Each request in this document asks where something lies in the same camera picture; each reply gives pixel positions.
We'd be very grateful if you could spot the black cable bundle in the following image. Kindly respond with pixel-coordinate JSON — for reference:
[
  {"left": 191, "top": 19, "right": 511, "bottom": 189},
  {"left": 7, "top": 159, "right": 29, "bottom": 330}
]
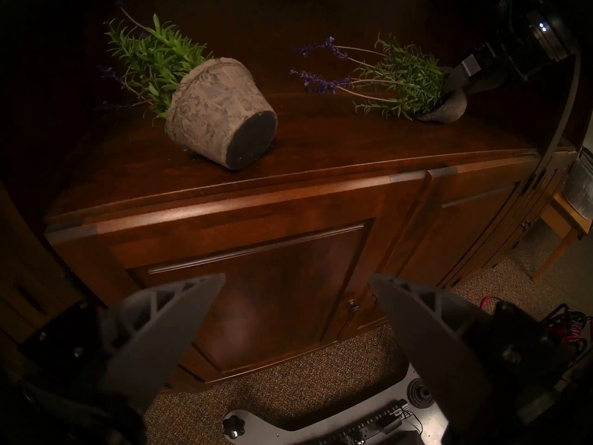
[{"left": 540, "top": 303, "right": 593, "bottom": 356}]

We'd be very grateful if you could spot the black star knob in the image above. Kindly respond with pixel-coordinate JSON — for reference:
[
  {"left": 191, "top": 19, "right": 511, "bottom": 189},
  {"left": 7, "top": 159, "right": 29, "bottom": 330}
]
[{"left": 221, "top": 414, "right": 246, "bottom": 442}]

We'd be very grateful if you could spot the thin grey camera cable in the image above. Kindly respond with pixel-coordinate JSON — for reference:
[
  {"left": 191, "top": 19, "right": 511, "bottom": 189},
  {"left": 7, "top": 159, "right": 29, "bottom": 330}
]
[{"left": 519, "top": 52, "right": 582, "bottom": 203}]

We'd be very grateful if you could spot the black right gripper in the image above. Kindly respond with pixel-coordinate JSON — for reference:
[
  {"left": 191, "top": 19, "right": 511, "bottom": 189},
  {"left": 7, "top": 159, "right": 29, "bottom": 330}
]
[{"left": 444, "top": 36, "right": 529, "bottom": 97}]

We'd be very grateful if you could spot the light wooden side table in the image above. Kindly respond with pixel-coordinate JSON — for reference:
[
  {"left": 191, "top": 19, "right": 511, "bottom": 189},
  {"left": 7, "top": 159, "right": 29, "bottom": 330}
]
[{"left": 530, "top": 191, "right": 588, "bottom": 282}]

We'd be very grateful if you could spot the black round rubber disc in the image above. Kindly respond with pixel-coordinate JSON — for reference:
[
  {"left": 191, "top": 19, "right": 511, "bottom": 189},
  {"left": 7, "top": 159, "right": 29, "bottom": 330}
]
[{"left": 407, "top": 378, "right": 436, "bottom": 410}]

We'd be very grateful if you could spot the dark wooden shelf cabinet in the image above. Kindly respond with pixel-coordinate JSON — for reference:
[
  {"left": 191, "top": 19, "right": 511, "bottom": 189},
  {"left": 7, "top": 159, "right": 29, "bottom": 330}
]
[{"left": 0, "top": 0, "right": 593, "bottom": 394}]

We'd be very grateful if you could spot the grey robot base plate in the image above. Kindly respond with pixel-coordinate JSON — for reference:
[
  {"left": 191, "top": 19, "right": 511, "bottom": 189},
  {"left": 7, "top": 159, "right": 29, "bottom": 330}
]
[{"left": 222, "top": 363, "right": 452, "bottom": 445}]

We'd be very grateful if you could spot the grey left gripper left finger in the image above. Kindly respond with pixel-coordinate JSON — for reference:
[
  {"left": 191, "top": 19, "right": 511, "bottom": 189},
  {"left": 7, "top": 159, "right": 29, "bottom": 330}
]
[{"left": 19, "top": 273, "right": 226, "bottom": 411}]

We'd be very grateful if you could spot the fake lavender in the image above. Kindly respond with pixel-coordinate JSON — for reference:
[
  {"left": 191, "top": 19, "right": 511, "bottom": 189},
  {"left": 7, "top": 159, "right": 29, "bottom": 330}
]
[
  {"left": 290, "top": 35, "right": 468, "bottom": 124},
  {"left": 95, "top": 8, "right": 278, "bottom": 171}
]

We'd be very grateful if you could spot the red cable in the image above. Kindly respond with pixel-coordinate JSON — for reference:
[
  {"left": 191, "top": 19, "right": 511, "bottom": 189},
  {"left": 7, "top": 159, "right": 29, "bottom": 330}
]
[{"left": 479, "top": 296, "right": 593, "bottom": 384}]

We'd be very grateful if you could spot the grey power strip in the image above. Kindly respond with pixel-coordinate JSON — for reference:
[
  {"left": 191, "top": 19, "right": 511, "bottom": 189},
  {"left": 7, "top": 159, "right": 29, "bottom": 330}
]
[{"left": 320, "top": 399, "right": 413, "bottom": 445}]

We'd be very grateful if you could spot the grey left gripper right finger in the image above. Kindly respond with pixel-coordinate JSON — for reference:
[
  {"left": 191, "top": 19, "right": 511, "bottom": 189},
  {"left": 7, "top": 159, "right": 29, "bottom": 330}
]
[{"left": 369, "top": 273, "right": 577, "bottom": 433}]

